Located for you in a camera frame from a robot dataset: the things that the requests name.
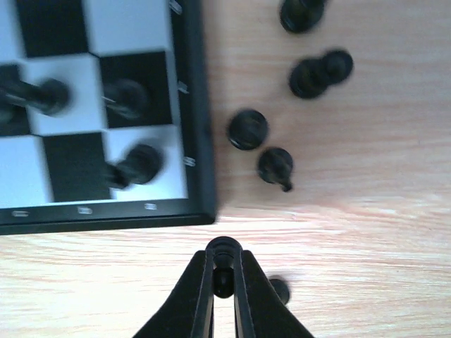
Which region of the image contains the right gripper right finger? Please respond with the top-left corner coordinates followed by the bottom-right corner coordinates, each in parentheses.
top-left (233, 250), bottom-right (313, 337)

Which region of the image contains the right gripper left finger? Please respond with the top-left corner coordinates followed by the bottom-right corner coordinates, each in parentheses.
top-left (135, 250), bottom-right (214, 338)

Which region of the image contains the black piece lowest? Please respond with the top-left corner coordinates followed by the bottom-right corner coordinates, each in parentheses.
top-left (206, 236), bottom-right (242, 299)

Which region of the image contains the black pawn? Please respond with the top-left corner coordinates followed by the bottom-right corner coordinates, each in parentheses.
top-left (1, 78), bottom-right (70, 115)

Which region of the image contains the black and silver chessboard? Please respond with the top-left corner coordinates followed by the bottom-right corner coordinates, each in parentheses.
top-left (1, 1), bottom-right (217, 235)

